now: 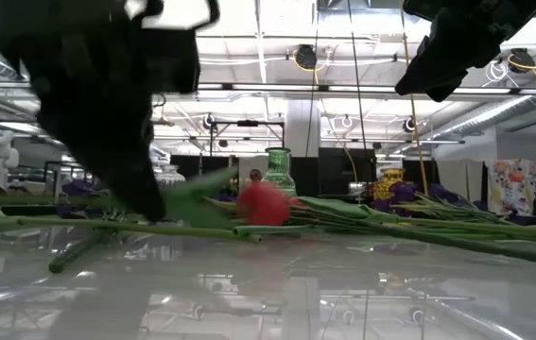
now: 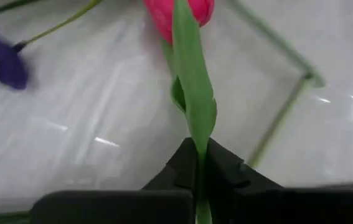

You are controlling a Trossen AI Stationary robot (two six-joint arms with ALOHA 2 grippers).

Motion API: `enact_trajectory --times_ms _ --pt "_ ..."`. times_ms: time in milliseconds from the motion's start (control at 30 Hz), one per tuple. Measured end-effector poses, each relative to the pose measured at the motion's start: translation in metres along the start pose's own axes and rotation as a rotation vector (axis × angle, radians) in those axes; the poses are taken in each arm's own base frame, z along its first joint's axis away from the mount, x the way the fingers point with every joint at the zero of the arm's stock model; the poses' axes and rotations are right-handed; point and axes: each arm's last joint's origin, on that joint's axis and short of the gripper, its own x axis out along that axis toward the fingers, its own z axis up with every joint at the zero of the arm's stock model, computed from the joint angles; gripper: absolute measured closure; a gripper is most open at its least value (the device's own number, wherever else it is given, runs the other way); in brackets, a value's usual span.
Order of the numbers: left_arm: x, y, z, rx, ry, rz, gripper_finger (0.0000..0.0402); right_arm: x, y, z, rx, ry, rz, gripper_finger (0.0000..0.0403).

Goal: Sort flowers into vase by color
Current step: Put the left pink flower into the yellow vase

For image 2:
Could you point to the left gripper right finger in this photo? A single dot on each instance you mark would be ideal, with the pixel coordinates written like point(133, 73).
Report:
point(272, 207)

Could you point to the red artificial tulip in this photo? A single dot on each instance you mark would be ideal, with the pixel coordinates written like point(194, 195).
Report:
point(272, 37)
point(191, 77)

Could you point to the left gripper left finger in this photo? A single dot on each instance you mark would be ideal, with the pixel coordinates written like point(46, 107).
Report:
point(117, 207)

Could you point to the purple artificial flower bunch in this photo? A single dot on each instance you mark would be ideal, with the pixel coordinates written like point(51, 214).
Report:
point(11, 73)

